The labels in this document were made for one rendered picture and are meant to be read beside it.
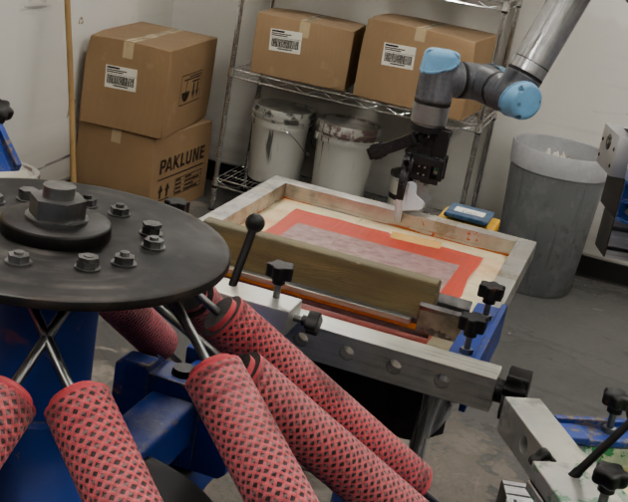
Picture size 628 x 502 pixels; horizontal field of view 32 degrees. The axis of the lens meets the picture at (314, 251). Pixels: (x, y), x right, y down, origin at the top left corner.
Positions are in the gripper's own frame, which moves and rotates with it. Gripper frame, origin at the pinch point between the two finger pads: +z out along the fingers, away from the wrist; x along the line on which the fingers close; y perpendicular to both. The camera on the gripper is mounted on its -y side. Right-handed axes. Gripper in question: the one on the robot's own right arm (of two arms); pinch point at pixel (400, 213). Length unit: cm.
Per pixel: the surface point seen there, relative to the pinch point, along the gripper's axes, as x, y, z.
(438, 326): -61, 22, -2
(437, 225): -2.0, 8.7, 0.0
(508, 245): -1.9, 24.0, 0.4
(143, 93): 216, -167, 39
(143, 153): 218, -164, 67
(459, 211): 16.9, 9.8, 1.2
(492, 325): -58, 30, -3
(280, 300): -88, 4, -10
